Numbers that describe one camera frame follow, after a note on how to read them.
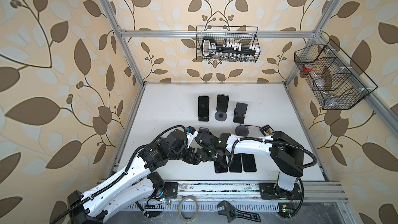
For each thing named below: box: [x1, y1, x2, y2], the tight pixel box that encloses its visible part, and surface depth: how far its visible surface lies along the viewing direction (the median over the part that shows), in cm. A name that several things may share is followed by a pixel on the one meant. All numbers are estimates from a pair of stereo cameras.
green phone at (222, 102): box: [216, 93, 230, 113], surface depth 94 cm
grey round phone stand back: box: [214, 110, 228, 122], surface depth 104 cm
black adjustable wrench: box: [216, 200, 262, 224], surface depth 69 cm
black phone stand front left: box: [199, 127, 210, 133], surface depth 86 cm
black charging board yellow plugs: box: [259, 124, 275, 137], surface depth 96 cm
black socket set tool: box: [201, 36, 259, 58], surface depth 84 cm
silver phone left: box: [197, 95, 210, 118], surface depth 96 cm
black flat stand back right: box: [233, 102, 248, 124], surface depth 98 cm
